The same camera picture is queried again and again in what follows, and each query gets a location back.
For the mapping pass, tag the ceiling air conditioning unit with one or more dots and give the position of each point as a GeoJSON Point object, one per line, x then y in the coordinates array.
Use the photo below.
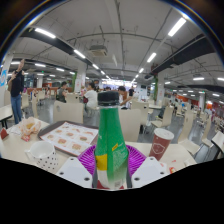
{"type": "Point", "coordinates": [98, 50]}

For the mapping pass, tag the ceiling lights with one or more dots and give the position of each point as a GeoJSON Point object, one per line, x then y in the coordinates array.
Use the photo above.
{"type": "Point", "coordinates": [176, 26]}

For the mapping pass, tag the red sauce packet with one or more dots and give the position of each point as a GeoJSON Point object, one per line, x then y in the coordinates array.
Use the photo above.
{"type": "Point", "coordinates": [172, 169]}

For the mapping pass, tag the person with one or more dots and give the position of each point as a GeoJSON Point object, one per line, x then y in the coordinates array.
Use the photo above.
{"type": "Point", "coordinates": [131, 91]}
{"type": "Point", "coordinates": [61, 95]}
{"type": "Point", "coordinates": [121, 98]}
{"type": "Point", "coordinates": [16, 90]}
{"type": "Point", "coordinates": [91, 98]}

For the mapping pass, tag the green plastic drink bottle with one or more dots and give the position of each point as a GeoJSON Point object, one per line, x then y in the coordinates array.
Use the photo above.
{"type": "Point", "coordinates": [111, 146]}

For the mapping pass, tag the white paper slip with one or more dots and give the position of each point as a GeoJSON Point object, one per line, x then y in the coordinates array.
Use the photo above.
{"type": "Point", "coordinates": [15, 130]}

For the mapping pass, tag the red paper cup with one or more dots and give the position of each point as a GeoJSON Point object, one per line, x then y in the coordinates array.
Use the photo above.
{"type": "Point", "coordinates": [160, 145]}

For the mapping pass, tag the small red box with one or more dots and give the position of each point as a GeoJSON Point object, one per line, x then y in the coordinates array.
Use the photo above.
{"type": "Point", "coordinates": [3, 134]}

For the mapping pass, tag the orange crumpled food wrapper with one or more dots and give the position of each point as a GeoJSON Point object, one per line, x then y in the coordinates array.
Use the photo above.
{"type": "Point", "coordinates": [30, 128]}

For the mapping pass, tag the beige canteen chairs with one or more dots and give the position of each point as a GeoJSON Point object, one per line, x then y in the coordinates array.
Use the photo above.
{"type": "Point", "coordinates": [68, 112]}

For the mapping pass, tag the dark tray with paper liner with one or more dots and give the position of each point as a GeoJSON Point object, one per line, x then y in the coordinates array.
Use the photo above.
{"type": "Point", "coordinates": [66, 136]}

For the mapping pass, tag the white polka dot mug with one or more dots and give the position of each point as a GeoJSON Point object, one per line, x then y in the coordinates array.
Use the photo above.
{"type": "Point", "coordinates": [43, 155]}

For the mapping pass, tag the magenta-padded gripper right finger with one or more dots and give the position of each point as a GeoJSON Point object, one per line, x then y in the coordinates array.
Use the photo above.
{"type": "Point", "coordinates": [136, 160]}

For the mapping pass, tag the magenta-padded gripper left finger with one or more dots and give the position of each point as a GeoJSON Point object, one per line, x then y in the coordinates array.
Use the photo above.
{"type": "Point", "coordinates": [86, 160]}

